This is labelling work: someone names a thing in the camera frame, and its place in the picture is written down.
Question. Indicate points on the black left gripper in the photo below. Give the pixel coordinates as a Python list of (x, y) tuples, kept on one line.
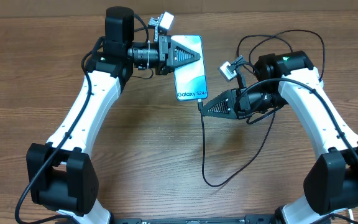
[(165, 61)]

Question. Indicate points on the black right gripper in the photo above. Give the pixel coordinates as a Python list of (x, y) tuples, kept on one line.
[(244, 109)]

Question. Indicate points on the Galaxy S24 smartphone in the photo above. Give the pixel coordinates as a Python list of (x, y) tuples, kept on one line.
[(190, 80)]

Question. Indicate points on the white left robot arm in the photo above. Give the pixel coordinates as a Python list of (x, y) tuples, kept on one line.
[(61, 174)]

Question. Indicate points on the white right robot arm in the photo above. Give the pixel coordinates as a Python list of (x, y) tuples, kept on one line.
[(331, 185)]

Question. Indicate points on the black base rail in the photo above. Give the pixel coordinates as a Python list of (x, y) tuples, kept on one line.
[(191, 220)]

